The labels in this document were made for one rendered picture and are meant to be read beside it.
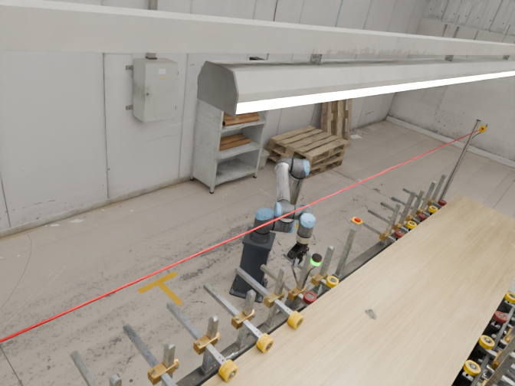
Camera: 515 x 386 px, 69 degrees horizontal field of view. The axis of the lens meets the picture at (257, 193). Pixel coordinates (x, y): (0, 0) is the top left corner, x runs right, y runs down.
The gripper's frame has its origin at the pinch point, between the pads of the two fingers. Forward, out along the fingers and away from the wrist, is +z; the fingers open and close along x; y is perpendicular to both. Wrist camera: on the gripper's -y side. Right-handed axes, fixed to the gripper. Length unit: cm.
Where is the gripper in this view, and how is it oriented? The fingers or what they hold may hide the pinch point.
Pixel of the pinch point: (293, 266)
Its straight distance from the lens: 243.1
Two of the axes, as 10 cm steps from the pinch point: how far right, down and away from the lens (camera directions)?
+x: -7.0, -4.5, 5.6
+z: -1.6, 8.6, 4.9
